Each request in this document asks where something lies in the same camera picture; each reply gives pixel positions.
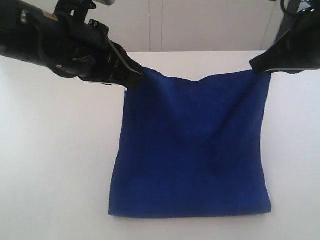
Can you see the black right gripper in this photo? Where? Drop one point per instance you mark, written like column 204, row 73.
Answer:
column 297, row 50

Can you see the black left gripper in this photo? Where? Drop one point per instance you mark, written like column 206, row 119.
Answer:
column 87, row 52

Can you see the blue towel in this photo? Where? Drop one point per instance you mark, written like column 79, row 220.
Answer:
column 191, row 149

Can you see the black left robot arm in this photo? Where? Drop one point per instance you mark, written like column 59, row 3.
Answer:
column 20, row 24

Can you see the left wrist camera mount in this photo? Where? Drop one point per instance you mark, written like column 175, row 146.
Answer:
column 106, row 2

